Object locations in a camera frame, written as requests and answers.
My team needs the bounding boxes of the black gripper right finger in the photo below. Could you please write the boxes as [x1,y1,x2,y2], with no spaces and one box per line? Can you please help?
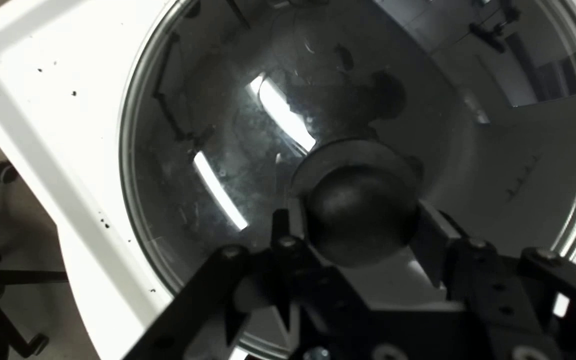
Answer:
[411,199,576,360]

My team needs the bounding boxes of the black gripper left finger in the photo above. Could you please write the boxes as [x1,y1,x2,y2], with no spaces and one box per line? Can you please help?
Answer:
[124,210,342,360]

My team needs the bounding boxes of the glass lid with black knob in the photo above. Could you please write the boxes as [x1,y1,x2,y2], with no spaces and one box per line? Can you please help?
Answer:
[119,0,576,355]

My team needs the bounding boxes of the white plastic tray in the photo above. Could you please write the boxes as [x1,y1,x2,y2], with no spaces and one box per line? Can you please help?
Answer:
[0,0,576,360]

